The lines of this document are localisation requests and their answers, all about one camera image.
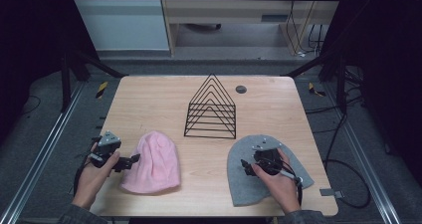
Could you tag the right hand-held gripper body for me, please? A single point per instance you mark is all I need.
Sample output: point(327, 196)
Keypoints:
point(268, 159)

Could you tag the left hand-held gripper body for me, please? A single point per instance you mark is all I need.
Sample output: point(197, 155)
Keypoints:
point(107, 143)

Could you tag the grey knit beanie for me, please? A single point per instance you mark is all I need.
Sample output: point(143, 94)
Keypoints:
point(240, 184)

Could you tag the pink knit beanie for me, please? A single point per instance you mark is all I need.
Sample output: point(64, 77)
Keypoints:
point(156, 164)

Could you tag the person's right hand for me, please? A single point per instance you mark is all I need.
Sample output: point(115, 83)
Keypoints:
point(282, 187)

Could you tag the person's left hand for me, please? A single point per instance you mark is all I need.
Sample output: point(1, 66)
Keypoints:
point(91, 180)

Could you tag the yellow black hazard tape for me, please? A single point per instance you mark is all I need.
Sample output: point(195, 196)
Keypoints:
point(102, 89)
point(313, 89)

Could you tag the black metal stand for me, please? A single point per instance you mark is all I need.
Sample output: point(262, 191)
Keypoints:
point(341, 84)
point(65, 84)

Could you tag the round grey table grommet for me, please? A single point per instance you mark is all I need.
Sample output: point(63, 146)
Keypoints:
point(241, 89)

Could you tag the white cabinet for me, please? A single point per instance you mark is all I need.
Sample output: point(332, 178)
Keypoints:
point(122, 25)

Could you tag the black curtain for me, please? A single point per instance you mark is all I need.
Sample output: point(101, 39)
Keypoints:
point(388, 68)
point(30, 51)

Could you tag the light wooden desk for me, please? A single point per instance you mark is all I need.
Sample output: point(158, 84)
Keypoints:
point(232, 11)

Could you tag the aluminium floor rail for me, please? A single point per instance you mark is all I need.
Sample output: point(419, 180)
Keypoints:
point(43, 157)
point(361, 157)

